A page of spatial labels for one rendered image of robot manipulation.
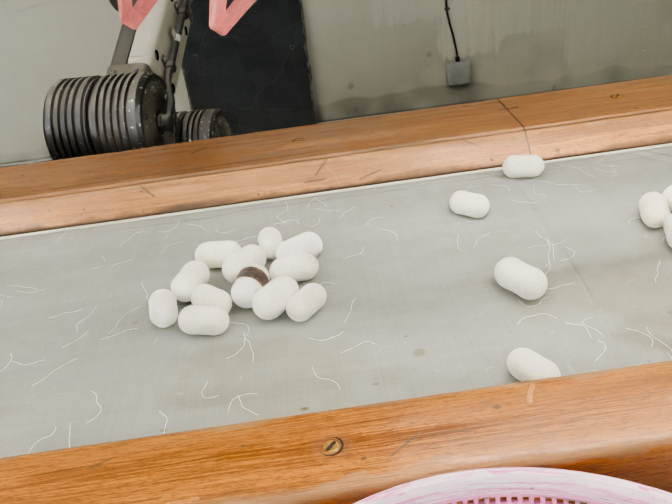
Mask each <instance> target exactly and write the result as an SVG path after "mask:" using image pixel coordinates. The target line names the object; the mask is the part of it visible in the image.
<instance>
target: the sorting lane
mask: <svg viewBox="0 0 672 504"><path fill-rule="evenodd" d="M543 162H544V170H543V172H542V173H541V174H540V175H539V176H537V177H522V178H510V177H508V176H506V175H505V173H504V172H503V168H502V167H498V168H490V169H483V170H476V171H469V172H462V173H455V174H448V175H440V176H433V177H426V178H419V179H412V180H405V181H398V182H390V183H383V184H376V185H369V186H362V187H355V188H348V189H340V190H333V191H326V192H319V193H312V194H305V195H298V196H290V197H283V198H276V199H269V200H262V201H255V202H248V203H240V204H233V205H226V206H219V207H212V208H205V209H198V210H190V211H183V212H176V213H169V214H162V215H155V216H148V217H140V218H133V219H126V220H119V221H112V222H105V223H98V224H90V225H83V226H76V227H69V228H62V229H55V230H48V231H40V232H33V233H26V234H19V235H12V236H5V237H0V458H3V457H10V456H17V455H24V454H31V453H38V452H45V451H51V450H58V449H65V448H72V447H79V446H86V445H93V444H100V443H106V442H113V441H120V440H127V439H134V438H141V437H148V436H155V435H161V434H168V433H175V432H182V431H189V430H196V429H203V428H210V427H216V426H223V425H230V424H237V423H244V422H251V421H258V420H265V419H271V418H278V417H285V416H292V415H299V414H306V413H313V412H320V411H326V410H333V409H340V408H347V407H354V406H361V405H368V404H374V403H381V402H388V401H395V400H402V399H409V398H416V397H423V396H429V395H436V394H443V393H450V392H457V391H464V390H471V389H478V388H484V387H491V386H498V385H505V384H512V383H519V382H521V381H520V380H518V379H516V378H515V377H514V376H512V375H511V374H510V372H509V370H508V368H507V358H508V356H509V354H510V353H511V352H512V351H513V350H515V349H517V348H528V349H531V350H533V351H534V352H536V353H538V354H539V355H541V356H543V357H544V358H546V359H548V360H550V361H552V362H553V363H555V364H556V365H557V367H558V368H559V370H560V374H561V376H567V375H574V374H581V373H588V372H594V371H601V370H608V369H615V368H622V367H629V366H636V365H643V364H649V363H656V362H663V361H670V360H672V247H670V246H669V244H668V242H667V240H666V234H665V232H664V228H663V226H662V227H660V228H651V227H649V226H647V225H645V224H644V222H643V221H642V219H641V215H640V211H639V207H638V205H639V201H640V199H641V197H642V196H643V195H644V194H646V193H649V192H658V193H660V194H663V192H664V190H665V189H666V188H668V187H669V186H671V185H672V143H669V144H662V145H655V146H648V147H640V148H633V149H626V150H619V151H612V152H605V153H598V154H590V155H583V156H576V157H569V158H562V159H555V160H548V161H543ZM459 190H463V191H467V192H471V193H476V194H481V195H484V196H485V197H486V198H487V199H488V201H489V203H490V209H489V211H488V213H487V214H486V215H485V216H484V217H481V218H474V217H470V216H466V215H461V214H457V213H455V212H453V211H452V209H451V208H450V206H449V199H450V197H451V195H452V194H453V193H454V192H456V191H459ZM266 227H274V228H276V229H277V230H278V231H279V232H280V234H281V236H282V241H283V242H284V241H286V240H288V239H290V238H292V237H295V236H297V235H299V234H302V233H304V232H313V233H315V234H317V235H318V236H319V237H320V238H321V240H322V244H323V248H322V251H321V253H320V255H319V256H318V257H317V258H316V259H317V261H318V264H319V269H318V272H317V274H316V275H315V276H314V277H313V278H312V279H310V280H307V281H301V282H297V284H298V286H299V290H300V289H301V288H302V287H304V286H305V285H307V284H309V283H317V284H320V285H321V286H322V287H323V288H324V289H325V291H326V294H327V299H326V302H325V304H324V305H323V306H322V307H321V308H320V309H319V310H318V311H317V312H316V313H314V314H313V315H312V316H311V317H310V318H309V319H308V320H306V321H302V322H298V321H294V320H292V319H291V318H290V317H289V316H288V314H287V312H286V310H285V311H284V312H283V313H282V314H281V315H279V316H278V317H277V318H275V319H272V320H264V319H261V318H260V317H258V316H257V315H256V314H255V313H254V311H253V308H242V307H240V306H238V305H236V304H235V302H234V301H233V299H232V297H231V288H232V284H233V283H231V282H229V281H227V280H226V279H225V278H224V276H223V274H222V268H212V269H209V272H210V277H209V280H208V282H207V284H210V285H212V286H214V287H216V288H218V289H221V290H223V291H225V292H227V293H228V294H229V295H230V297H231V299H232V307H231V310H230V311H229V313H228V316H229V325H228V328H227V329H226V330H225V331H224V332H223V333H222V334H220V335H215V336H212V335H191V334H187V333H185V332H183V331H182V330H181V328H180V327H179V324H178V317H177V320H176V322H175V323H174V324H173V325H171V326H170V327H166V328H160V327H157V326H156V325H154V324H153V323H152V321H151V320H150V316H149V305H148V303H149V298H150V296H151V294H152V293H153V292H154V291H156V290H158V289H167V290H170V291H171V282H172V280H173V279H174V278H175V277H176V276H177V275H178V273H179V272H180V271H181V269H182V268H183V266H184V265H185V264H186V263H188V262H190V261H194V260H196V259H195V251H196V249H197V248H198V246H199V245H201V244H202V243H205V242H212V241H226V240H231V241H235V242H236V243H238V244H239V245H240V246H241V248H243V247H244V246H246V245H249V244H254V245H258V246H259V243H258V235H259V233H260V231H261V230H262V229H264V228H266ZM506 257H515V258H518V259H520V260H521V261H523V262H525V263H526V264H528V265H531V266H533V267H536V268H538V269H540V270H541V271H543V273H544V274H545V275H546V278H547V281H548V286H547V290H546V292H545V293H544V294H543V295H542V296H541V297H540V298H538V299H535V300H527V299H524V298H522V297H520V296H518V295H517V294H515V293H514V292H512V291H510V290H508V289H505V288H503V287H502V286H500V285H499V284H498V283H497V281H496V279H495V276H494V269H495V266H496V265H497V263H498V262H499V261H500V260H502V259H504V258H506Z"/></svg>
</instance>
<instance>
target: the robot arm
mask: <svg viewBox="0 0 672 504"><path fill-rule="evenodd" d="M157 1H158V0H137V2H136V4H135V5H134V7H133V6H132V0H118V9H119V18H120V22H121V23H122V24H124V25H126V26H128V27H129V28H131V29H133V30H136V29H137V28H138V26H139V25H140V24H141V23H142V21H143V20H144V19H145V17H146V16H147V15H148V13H149V12H150V11H151V9H152V8H153V6H154V5H155V4H156V2H157ZM256 1H257V0H234V1H233V2H232V4H231V5H230V6H229V7H228V9H227V10H226V3H227V0H210V5H209V27H210V28H211V29H212V30H213V31H215V32H216V33H218V34H219V35H221V36H225V35H226V34H227V33H228V32H229V31H230V30H231V28H232V27H233V26H234V25H235V24H236V23H237V22H238V20H239V19H240V18H241V17H242V16H243V15H244V14H245V12H246V11H247V10H248V9H249V8H250V7H251V6H252V5H253V4H254V3H255V2H256Z"/></svg>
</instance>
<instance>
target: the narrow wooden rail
mask: <svg viewBox="0 0 672 504"><path fill-rule="evenodd" d="M499 467H537V468H554V469H563V470H572V471H581V472H587V473H592V474H598V475H604V476H609V477H613V478H618V479H622V480H627V481H631V482H635V483H639V484H642V485H646V486H649V487H653V488H657V489H660V490H663V491H666V492H669V493H672V360H670V361H663V362H656V363H649V364H643V365H636V366H629V367H622V368H615V369H608V370H601V371H594V372H588V373H581V374H574V375H567V376H560V377H553V378H546V379H539V380H533V381H526V382H519V383H512V384H505V385H498V386H491V387H484V388H478V389H471V390H464V391H457V392H450V393H443V394H436V395H429V396H423V397H416V398H409V399H402V400H395V401H388V402H381V403H374V404H368V405H361V406H354V407H347V408H340V409H333V410H326V411H320V412H313V413H306V414H299V415H292V416H285V417H278V418H271V419H265V420H258V421H251V422H244V423H237V424H230V425H223V426H216V427H210V428H203V429H196V430H189V431H182V432H175V433H168V434H161V435H155V436H148V437H141V438H134V439H127V440H120V441H113V442H106V443H100V444H93V445H86V446H79V447H72V448H65V449H58V450H51V451H45V452H38V453H31V454H24V455H17V456H10V457H3V458H0V504H353V503H356V502H358V501H360V500H362V499H365V498H367V497H369V496H371V495H374V494H376V493H379V492H382V491H384V490H387V489H390V488H392V487H395V486H399V485H402V484H405V483H408V482H412V481H415V480H419V479H423V478H427V477H431V476H436V475H440V474H446V473H452V472H458V471H465V470H473V469H482V468H499Z"/></svg>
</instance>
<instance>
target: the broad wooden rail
mask: <svg viewBox="0 0 672 504"><path fill-rule="evenodd" d="M669 143H672V75H667V76H660V77H653V78H646V79H638V80H631V81H624V82H617V83H610V84H602V85H595V86H588V87H581V88H573V89H566V90H559V91H552V92H544V93H537V94H530V95H523V96H516V97H508V98H501V99H494V100H487V101H479V102H472V103H465V104H458V105H451V106H443V107H436V108H429V109H422V110H414V111H407V112H400V113H393V114H386V115H378V116H371V117H364V118H357V119H349V120H342V121H335V122H328V123H320V124H313V125H306V126H299V127H292V128H284V129H277V130H270V131H263V132H255V133H248V134H241V135H234V136H227V137H219V138H212V139H205V140H198V141H190V142H183V143H176V144H169V145H162V146H154V147H147V148H140V149H133V150H127V151H122V152H113V153H104V154H97V155H89V156H82V157H75V158H68V159H60V160H53V161H46V162H39V163H31V164H24V165H17V166H10V167H2V168H0V237H5V236H12V235H19V234H26V233H33V232H40V231H48V230H55V229H62V228H69V227H76V226H83V225H90V224H98V223H105V222H112V221H119V220H126V219H133V218H140V217H148V216H155V215H162V214H169V213H176V212H183V211H190V210H198V209H205V208H212V207H219V206H226V205H233V204H240V203H248V202H255V201H262V200H269V199H276V198H283V197H290V196H298V195H305V194H312V193H319V192H326V191H333V190H340V189H348V188H355V187H362V186H369V185H376V184H383V183H390V182H398V181H405V180H412V179H419V178H426V177H433V176H440V175H448V174H455V173H462V172H469V171H476V170H483V169H490V168H498V167H502V166H503V162H504V161H505V159H506V158H508V157H509V156H512V155H519V156H524V155H537V156H539V157H540V158H541V159H542V160H543V161H548V160H555V159H562V158H569V157H576V156H583V155H590V154H598V153H605V152H612V151H619V150H626V149H633V148H640V147H648V146H655V145H662V144H669Z"/></svg>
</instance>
